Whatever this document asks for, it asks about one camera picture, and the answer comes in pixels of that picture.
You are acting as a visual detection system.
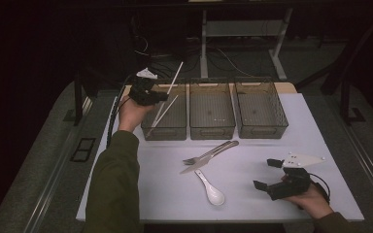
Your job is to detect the smoky clear plastic bin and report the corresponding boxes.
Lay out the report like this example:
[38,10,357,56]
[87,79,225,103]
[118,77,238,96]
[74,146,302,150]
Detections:
[233,76,289,140]
[188,77,237,141]
[140,79,188,142]

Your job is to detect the person's left hand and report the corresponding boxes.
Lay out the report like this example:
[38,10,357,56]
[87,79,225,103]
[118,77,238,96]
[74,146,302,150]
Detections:
[118,94,157,133]

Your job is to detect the metal table knife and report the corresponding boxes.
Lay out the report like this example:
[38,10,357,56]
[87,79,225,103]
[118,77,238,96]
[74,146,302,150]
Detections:
[179,140,240,176]

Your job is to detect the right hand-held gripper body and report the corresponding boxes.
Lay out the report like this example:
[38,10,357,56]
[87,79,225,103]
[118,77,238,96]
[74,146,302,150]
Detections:
[266,151,326,202]

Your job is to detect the white floor cable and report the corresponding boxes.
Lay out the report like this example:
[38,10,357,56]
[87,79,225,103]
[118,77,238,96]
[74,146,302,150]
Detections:
[215,48,257,80]

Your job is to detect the metal fork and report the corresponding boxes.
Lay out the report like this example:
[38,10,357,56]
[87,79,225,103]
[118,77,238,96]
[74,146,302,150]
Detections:
[182,140,235,166]

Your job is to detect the left hand-held gripper cable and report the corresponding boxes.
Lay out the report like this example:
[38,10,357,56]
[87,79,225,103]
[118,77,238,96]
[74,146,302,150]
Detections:
[105,74,138,150]

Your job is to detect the person's right hand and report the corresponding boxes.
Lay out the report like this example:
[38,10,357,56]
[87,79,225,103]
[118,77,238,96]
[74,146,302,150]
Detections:
[281,174,335,220]

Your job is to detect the metal floor rail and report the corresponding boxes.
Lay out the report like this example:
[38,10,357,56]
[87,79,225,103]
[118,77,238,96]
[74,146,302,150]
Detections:
[21,96,95,233]
[328,93,373,212]

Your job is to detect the white ceramic spoon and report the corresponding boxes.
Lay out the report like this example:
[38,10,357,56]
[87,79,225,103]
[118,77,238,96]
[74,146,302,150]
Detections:
[194,169,226,207]

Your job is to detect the black metal stand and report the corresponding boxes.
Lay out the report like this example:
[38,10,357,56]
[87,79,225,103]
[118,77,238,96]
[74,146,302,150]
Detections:
[73,70,94,127]
[294,9,373,126]

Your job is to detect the hand-held gripper cable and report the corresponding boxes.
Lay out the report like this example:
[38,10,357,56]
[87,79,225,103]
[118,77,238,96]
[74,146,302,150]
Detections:
[105,74,138,150]
[308,172,332,206]

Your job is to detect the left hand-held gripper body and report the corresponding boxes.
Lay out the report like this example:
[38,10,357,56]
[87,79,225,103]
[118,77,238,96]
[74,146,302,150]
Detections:
[128,67,160,107]

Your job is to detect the right hand-held gripper cable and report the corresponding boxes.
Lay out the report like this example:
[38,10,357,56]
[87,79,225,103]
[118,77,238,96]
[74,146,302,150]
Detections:
[308,172,332,206]

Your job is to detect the black floor cables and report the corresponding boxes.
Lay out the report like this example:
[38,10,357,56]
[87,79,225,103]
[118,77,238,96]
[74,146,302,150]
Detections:
[130,16,202,80]

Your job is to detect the white metal desk frame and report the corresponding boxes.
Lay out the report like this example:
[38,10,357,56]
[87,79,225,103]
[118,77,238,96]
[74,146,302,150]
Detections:
[199,7,294,82]

